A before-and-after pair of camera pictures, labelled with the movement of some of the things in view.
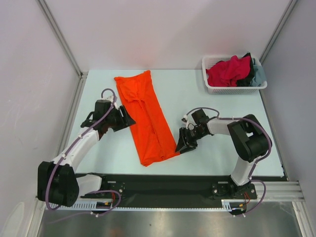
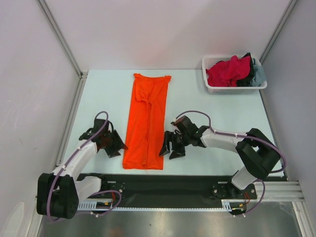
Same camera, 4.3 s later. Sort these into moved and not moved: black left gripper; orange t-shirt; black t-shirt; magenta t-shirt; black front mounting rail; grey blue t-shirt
Moved: orange t-shirt; black left gripper
Not moved: magenta t-shirt; black t-shirt; grey blue t-shirt; black front mounting rail
